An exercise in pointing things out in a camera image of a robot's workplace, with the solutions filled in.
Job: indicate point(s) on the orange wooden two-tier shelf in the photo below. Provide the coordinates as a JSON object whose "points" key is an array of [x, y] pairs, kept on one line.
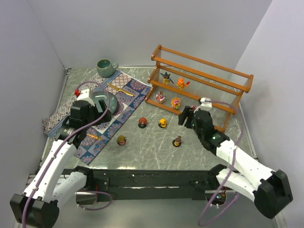
{"points": [[224, 86]]}

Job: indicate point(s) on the pink sunflower pig toy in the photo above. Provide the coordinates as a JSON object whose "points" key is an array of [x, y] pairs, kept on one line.
{"points": [[175, 103]]}

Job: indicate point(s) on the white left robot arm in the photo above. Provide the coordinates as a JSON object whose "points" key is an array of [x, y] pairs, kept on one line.
{"points": [[65, 144]]}

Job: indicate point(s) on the strawberry cake toy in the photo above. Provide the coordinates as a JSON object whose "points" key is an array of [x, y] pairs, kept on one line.
{"points": [[160, 98]]}

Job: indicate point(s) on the orange fox figurine toy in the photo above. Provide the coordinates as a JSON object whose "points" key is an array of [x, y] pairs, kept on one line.
{"points": [[181, 84]]}

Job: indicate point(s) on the olive-hat figurine toy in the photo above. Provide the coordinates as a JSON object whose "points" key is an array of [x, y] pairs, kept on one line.
{"points": [[121, 140]]}

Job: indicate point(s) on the yellow duck figurine toy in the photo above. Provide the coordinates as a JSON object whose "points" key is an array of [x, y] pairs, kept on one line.
{"points": [[162, 123]]}

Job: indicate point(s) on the gold fork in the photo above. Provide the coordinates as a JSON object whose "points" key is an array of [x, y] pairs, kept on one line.
{"points": [[94, 136]]}

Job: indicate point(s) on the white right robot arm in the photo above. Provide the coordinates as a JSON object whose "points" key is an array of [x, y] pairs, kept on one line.
{"points": [[269, 190]]}

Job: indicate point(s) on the red-haired figurine toy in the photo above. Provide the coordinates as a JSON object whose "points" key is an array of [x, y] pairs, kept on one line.
{"points": [[142, 122]]}

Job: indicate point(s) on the brown-haired bun figurine toy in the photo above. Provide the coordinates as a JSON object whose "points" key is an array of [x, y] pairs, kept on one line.
{"points": [[177, 142]]}

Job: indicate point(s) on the teal ceramic plate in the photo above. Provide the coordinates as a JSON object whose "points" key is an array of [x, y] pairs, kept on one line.
{"points": [[102, 95]]}

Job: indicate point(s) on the gold butter knife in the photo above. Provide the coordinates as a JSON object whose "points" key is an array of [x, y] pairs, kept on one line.
{"points": [[120, 90]]}

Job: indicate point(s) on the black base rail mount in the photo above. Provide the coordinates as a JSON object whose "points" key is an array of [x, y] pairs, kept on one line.
{"points": [[131, 185]]}

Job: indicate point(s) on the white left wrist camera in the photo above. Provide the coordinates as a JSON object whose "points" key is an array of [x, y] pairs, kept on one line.
{"points": [[84, 95]]}

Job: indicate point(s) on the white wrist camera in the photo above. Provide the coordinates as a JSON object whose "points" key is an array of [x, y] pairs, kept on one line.
{"points": [[205, 104], [84, 95]]}

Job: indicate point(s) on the green ceramic mug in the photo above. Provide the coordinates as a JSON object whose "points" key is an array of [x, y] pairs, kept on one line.
{"points": [[105, 68]]}

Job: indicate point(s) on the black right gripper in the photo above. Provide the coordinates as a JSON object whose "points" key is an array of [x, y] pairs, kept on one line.
{"points": [[191, 118]]}

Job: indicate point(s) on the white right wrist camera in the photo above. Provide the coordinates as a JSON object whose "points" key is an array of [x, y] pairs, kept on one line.
{"points": [[205, 104]]}

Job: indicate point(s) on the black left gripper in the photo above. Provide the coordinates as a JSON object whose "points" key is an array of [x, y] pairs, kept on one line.
{"points": [[99, 110]]}

